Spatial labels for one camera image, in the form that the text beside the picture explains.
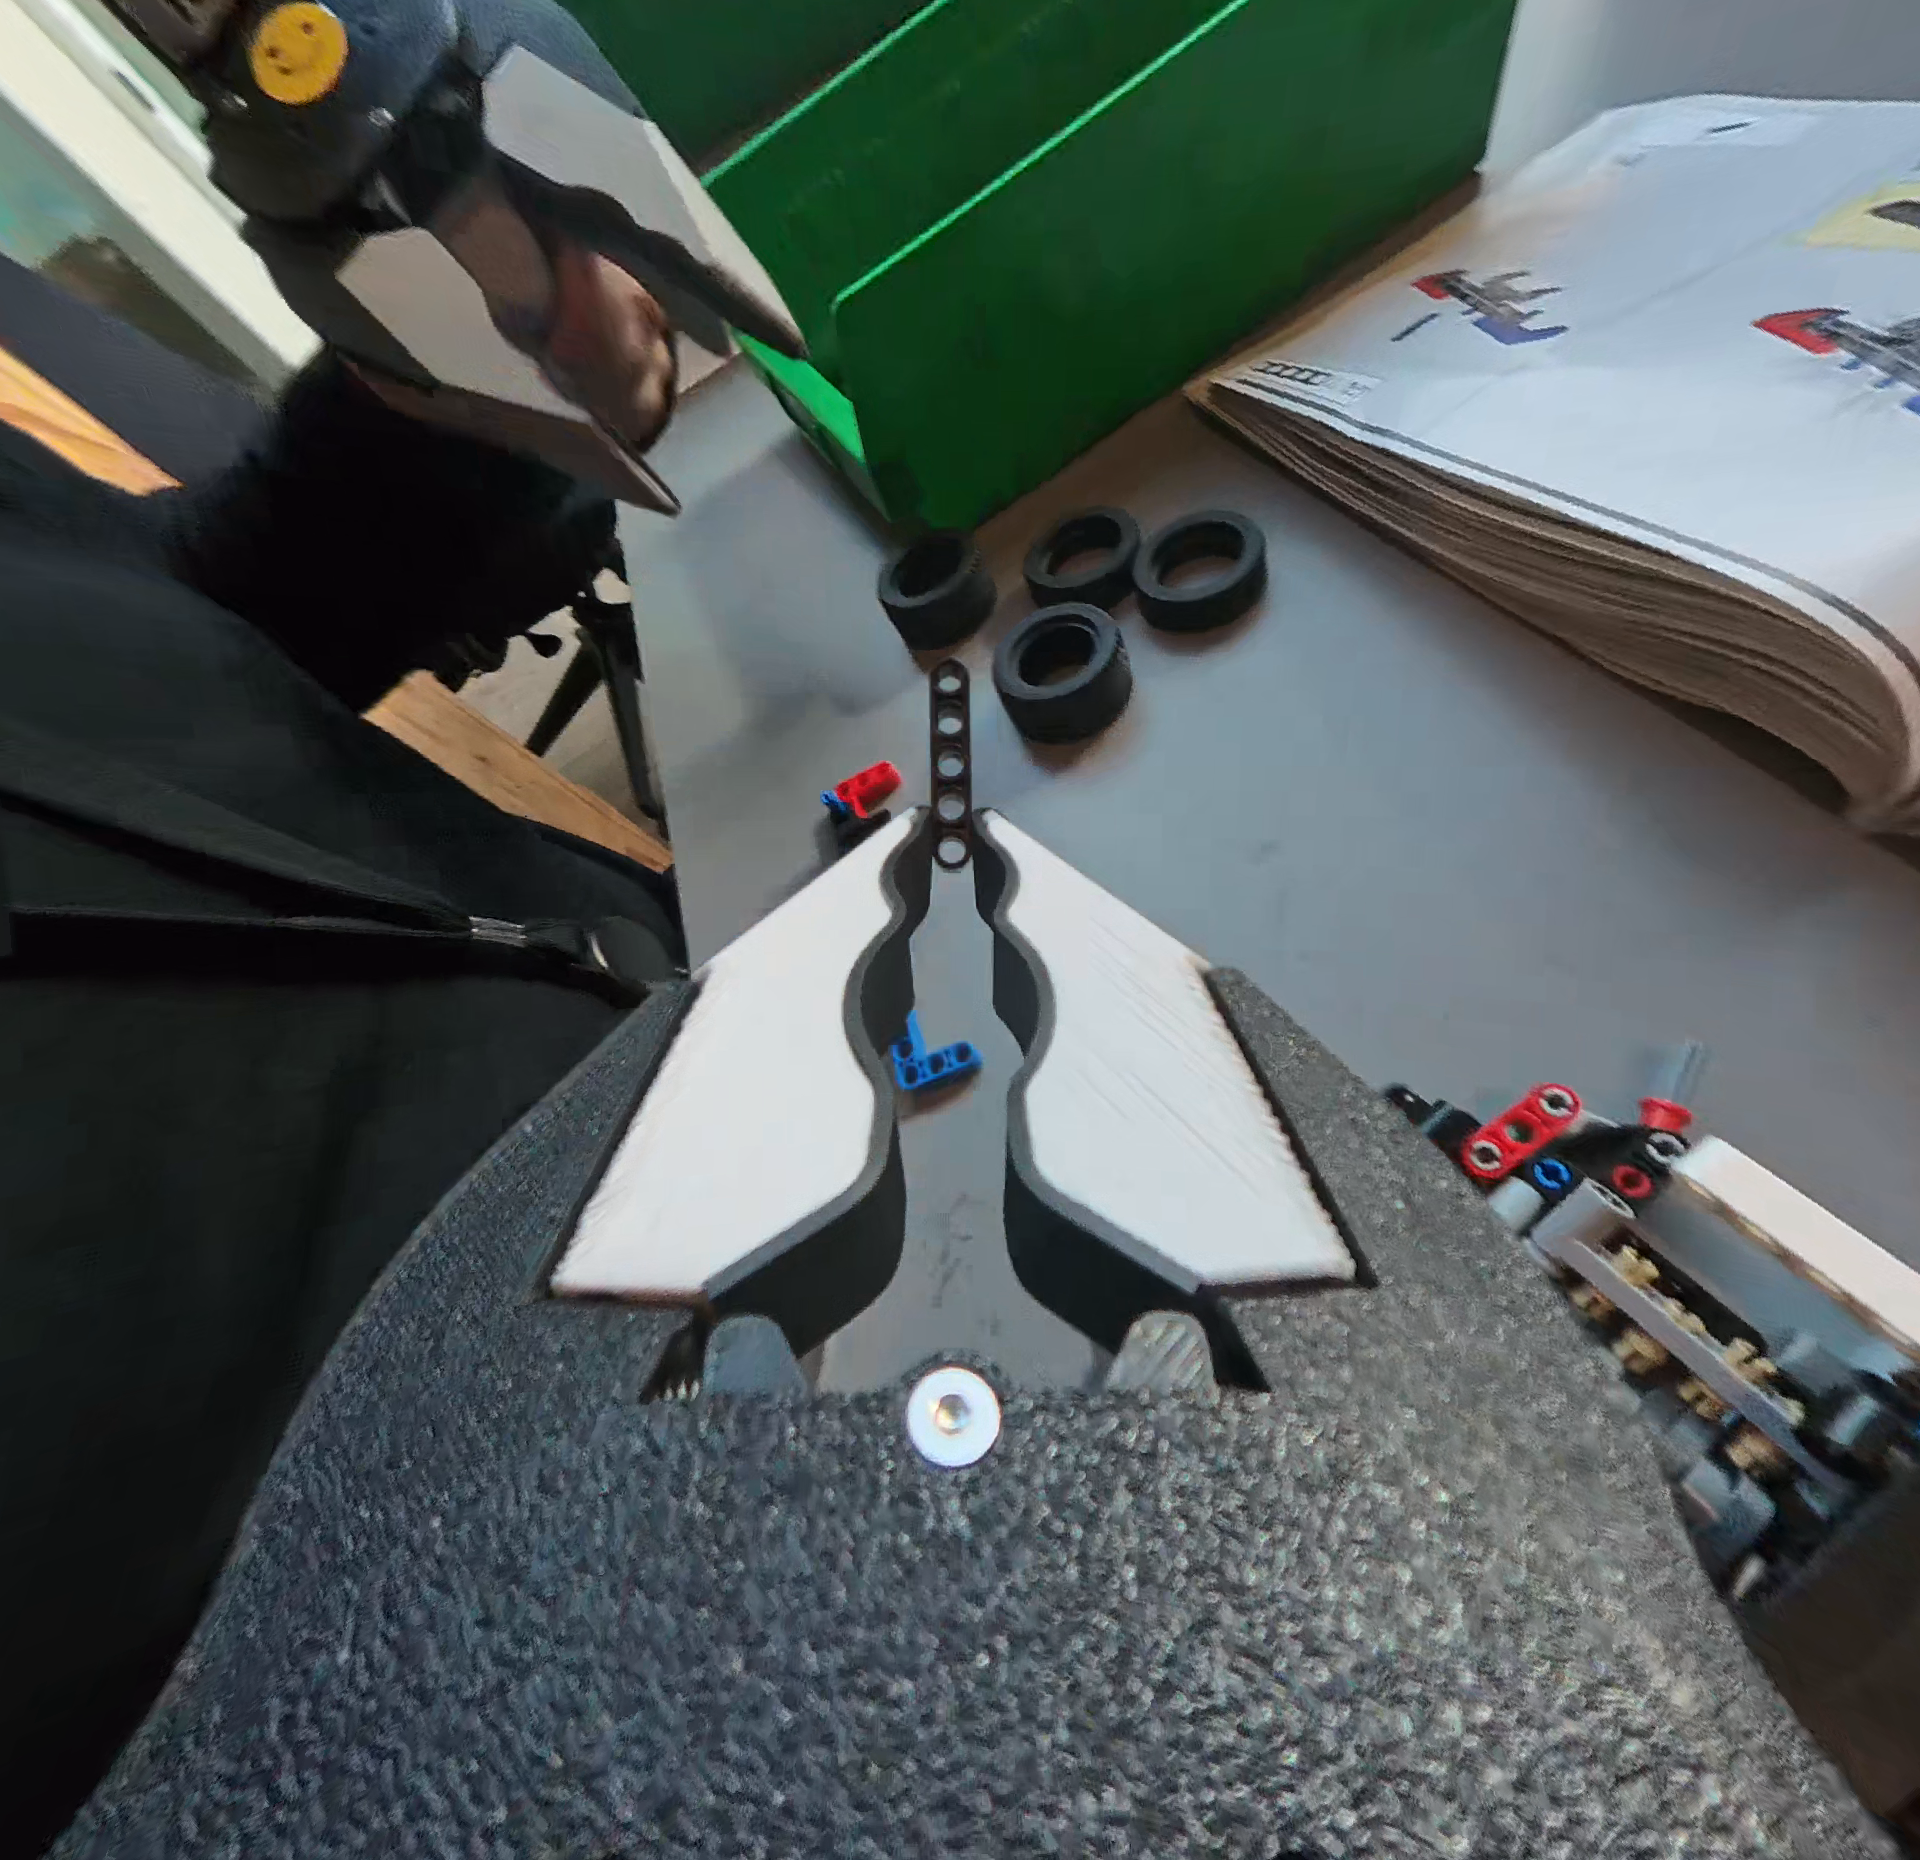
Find white panel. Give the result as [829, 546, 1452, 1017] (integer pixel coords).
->
[0, 0, 318, 382]

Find black lanyard with metal clip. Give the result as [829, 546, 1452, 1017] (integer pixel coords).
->
[0, 783, 651, 1010]

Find toy brick race car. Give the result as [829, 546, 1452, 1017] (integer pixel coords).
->
[1375, 1042, 1920, 1799]

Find instruction booklet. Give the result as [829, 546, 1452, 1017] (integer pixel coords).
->
[1184, 85, 1920, 835]

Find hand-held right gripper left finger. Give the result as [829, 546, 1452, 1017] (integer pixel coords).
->
[549, 807, 932, 1314]

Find black straight beam piece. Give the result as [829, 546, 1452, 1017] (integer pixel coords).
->
[932, 664, 977, 868]

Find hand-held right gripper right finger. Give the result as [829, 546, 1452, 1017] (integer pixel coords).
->
[977, 816, 1356, 1298]

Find wooden box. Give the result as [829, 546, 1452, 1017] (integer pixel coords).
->
[0, 341, 673, 875]

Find black rubber toy tire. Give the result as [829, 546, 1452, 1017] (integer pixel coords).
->
[1127, 510, 1274, 634]
[879, 535, 996, 649]
[1025, 510, 1141, 608]
[989, 601, 1134, 744]

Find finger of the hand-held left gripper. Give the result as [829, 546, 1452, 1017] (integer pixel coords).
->
[480, 49, 813, 363]
[337, 217, 680, 521]

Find person's left forearm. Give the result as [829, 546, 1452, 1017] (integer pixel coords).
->
[175, 345, 629, 719]

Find black beam brick assembly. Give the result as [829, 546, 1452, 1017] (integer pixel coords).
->
[821, 761, 989, 1099]

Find green plastic bin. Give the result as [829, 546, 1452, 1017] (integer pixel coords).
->
[509, 0, 1537, 535]

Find person's left hand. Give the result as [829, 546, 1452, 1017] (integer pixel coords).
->
[543, 243, 680, 451]

